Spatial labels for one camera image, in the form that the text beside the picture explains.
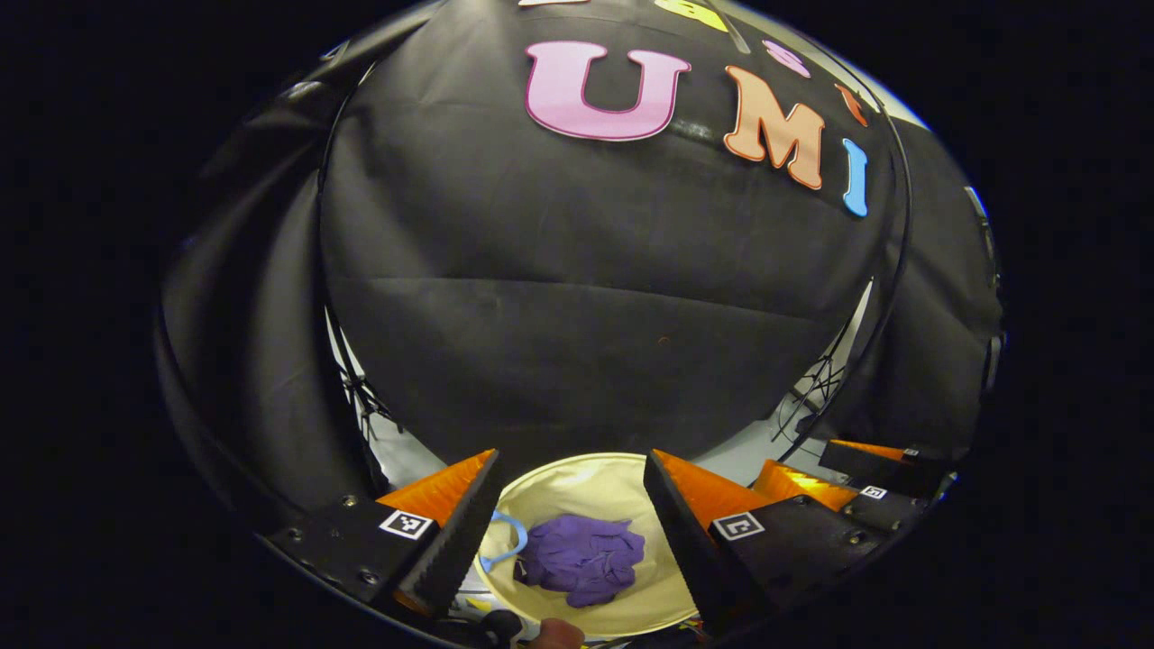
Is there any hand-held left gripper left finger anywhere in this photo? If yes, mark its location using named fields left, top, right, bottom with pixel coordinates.
left=264, top=448, right=506, bottom=623

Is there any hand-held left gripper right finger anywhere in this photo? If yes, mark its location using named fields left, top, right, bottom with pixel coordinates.
left=643, top=448, right=893, bottom=637

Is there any purple ribbed shirt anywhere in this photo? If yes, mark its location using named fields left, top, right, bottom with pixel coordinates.
left=514, top=514, right=646, bottom=608

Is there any cream laundry hamper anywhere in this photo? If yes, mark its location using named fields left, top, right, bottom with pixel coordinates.
left=473, top=452, right=713, bottom=641

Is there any black tripod stand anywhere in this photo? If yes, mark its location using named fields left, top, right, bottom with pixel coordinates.
left=774, top=356, right=850, bottom=444
left=338, top=359, right=399, bottom=444

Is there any black backdrop cloth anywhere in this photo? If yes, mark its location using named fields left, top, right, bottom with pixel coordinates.
left=158, top=0, right=1006, bottom=542

